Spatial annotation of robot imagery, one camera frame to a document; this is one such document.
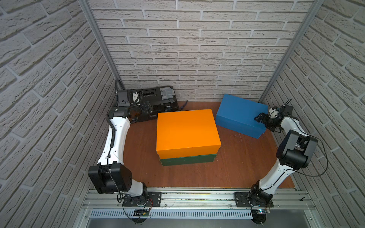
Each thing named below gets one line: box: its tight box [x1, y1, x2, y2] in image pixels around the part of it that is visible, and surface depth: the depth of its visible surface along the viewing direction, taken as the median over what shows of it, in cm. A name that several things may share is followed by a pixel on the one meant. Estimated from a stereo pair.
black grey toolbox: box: [141, 85, 180, 115], surface depth 102 cm
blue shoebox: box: [215, 94, 269, 140], surface depth 97 cm
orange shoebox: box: [155, 108, 222, 160], surface depth 76 cm
